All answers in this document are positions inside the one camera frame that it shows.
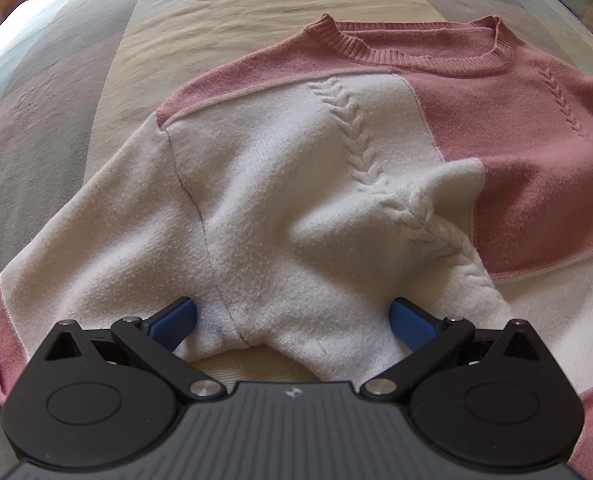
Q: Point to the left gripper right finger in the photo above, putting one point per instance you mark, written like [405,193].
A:
[489,399]

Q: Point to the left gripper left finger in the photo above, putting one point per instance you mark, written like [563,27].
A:
[93,399]

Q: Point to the pink and white knit sweater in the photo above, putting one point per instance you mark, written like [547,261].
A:
[295,192]

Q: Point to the patchwork pastel bed sheet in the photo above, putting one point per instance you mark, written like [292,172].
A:
[78,81]

